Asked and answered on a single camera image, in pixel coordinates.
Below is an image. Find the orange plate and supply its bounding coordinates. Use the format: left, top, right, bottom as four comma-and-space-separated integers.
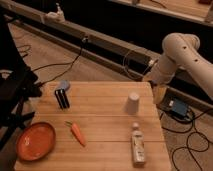
16, 122, 56, 161

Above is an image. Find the black stand left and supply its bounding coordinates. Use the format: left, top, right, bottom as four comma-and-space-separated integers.
0, 13, 42, 151

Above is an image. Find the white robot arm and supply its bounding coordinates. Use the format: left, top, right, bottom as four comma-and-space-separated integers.
144, 33, 213, 104

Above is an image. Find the blue power box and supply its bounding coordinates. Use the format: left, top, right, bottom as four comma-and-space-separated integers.
169, 99, 188, 118

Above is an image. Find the black floor cable right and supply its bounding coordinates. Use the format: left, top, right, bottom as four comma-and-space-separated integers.
158, 106, 213, 171

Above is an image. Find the black eraser block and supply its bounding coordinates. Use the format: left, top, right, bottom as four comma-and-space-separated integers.
54, 89, 70, 109

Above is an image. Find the orange toy carrot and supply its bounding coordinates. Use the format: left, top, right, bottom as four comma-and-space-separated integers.
66, 121, 86, 147

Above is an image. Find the white plastic bottle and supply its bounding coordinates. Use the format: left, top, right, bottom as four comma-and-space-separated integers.
131, 122, 146, 167

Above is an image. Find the long metal rail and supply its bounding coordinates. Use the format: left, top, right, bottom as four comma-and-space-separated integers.
0, 0, 213, 115

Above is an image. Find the white object on rail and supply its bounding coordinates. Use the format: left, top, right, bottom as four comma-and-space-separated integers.
46, 3, 65, 22

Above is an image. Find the blue grey small object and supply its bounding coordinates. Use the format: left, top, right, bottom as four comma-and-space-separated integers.
57, 80, 70, 91

